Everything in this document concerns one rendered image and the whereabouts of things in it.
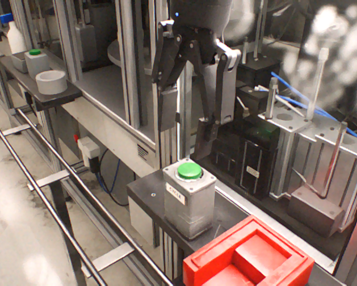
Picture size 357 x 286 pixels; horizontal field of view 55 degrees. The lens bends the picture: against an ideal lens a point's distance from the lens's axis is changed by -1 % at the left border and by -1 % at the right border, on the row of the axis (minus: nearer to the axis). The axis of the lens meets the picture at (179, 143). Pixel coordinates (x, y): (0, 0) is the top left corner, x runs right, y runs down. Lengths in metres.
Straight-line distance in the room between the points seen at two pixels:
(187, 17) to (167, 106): 0.17
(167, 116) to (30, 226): 1.60
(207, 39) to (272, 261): 0.34
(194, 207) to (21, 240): 1.52
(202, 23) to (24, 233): 1.76
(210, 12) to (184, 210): 0.33
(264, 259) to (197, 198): 0.14
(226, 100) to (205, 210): 0.23
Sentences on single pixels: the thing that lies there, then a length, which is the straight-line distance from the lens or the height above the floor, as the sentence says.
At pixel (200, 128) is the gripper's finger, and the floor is 1.15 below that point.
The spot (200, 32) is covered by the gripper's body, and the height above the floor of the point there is 1.27.
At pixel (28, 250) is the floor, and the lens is 1.95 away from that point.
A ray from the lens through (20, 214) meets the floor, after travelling 2.16.
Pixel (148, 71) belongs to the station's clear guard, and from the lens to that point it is 0.84.
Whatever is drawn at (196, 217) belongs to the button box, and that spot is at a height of 0.96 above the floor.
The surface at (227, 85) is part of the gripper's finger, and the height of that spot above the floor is 1.22.
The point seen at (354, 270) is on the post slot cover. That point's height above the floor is 0.95.
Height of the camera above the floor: 1.39
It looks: 33 degrees down
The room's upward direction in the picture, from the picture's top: straight up
